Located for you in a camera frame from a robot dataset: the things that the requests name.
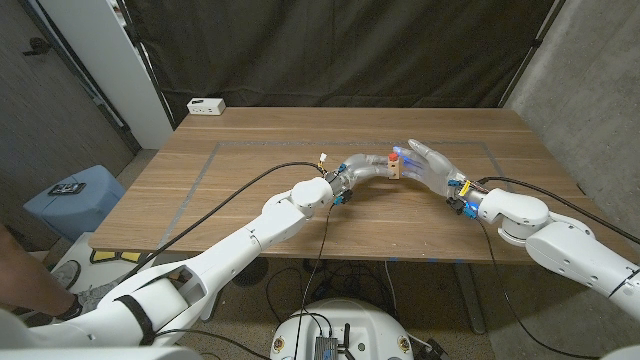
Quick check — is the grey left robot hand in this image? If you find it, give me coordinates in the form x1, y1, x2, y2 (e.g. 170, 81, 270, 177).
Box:
325, 153, 396, 197

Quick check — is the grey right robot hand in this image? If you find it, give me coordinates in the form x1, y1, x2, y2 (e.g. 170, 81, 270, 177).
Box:
393, 138, 491, 209

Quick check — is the black backdrop curtain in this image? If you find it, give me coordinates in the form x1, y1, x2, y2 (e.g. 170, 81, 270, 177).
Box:
122, 0, 569, 114

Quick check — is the grey table leg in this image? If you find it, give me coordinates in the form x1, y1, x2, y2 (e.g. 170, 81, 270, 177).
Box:
452, 262, 487, 335

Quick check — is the black backdrop stand pole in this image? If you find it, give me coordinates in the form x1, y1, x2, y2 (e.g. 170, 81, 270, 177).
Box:
497, 0, 569, 109
117, 0, 176, 131

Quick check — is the round black fan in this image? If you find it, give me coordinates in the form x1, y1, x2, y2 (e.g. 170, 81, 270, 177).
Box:
232, 257, 270, 288

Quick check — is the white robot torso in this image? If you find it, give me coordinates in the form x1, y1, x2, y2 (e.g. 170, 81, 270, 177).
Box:
269, 298, 415, 360

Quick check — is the white power strip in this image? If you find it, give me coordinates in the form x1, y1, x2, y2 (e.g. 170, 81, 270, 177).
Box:
187, 97, 227, 117

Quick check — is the small grey electronics module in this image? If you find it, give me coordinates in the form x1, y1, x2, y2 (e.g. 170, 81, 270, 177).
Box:
313, 335, 342, 360

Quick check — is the white table leg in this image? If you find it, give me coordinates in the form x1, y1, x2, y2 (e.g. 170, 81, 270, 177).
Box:
199, 292, 221, 322

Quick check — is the white floor mat yellow print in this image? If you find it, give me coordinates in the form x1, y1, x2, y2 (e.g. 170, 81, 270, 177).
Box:
47, 232, 194, 301

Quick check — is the blue plastic bin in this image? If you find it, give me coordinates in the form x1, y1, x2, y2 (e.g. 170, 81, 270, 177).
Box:
22, 164, 127, 244

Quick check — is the grey sneaker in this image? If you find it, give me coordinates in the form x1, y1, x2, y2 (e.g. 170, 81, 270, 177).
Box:
54, 279, 124, 321
49, 259, 82, 291

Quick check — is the person's bare leg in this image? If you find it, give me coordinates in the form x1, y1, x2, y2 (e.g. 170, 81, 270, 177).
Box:
0, 224, 81, 319

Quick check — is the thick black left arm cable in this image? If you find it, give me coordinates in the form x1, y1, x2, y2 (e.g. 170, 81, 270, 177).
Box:
119, 161, 325, 286

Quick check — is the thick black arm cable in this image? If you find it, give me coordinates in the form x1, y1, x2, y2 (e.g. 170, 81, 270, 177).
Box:
477, 176, 640, 246
119, 161, 325, 286

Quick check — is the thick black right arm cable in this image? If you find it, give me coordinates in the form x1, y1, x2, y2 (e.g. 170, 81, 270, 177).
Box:
477, 176, 640, 246

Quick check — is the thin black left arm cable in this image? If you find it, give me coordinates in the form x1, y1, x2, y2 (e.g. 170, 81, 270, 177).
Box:
292, 202, 337, 360

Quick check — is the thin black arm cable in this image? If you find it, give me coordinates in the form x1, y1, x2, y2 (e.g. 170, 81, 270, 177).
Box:
474, 219, 601, 360
292, 202, 337, 360

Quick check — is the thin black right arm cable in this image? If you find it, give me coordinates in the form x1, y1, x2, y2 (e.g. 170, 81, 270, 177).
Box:
474, 219, 601, 360

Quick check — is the white floor cable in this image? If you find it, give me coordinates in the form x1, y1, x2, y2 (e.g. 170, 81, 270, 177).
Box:
383, 260, 399, 311

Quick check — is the black door handle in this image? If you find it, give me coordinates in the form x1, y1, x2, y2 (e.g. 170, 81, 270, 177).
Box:
21, 36, 53, 56

